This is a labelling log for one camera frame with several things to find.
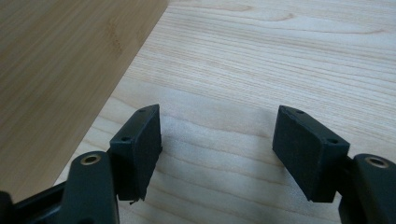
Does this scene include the bamboo wooden board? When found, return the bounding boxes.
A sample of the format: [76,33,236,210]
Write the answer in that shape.
[0,0,170,203]

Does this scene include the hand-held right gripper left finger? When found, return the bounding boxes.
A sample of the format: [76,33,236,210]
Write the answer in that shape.
[108,104,163,202]

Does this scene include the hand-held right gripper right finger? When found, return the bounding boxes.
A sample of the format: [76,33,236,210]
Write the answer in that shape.
[272,105,351,203]

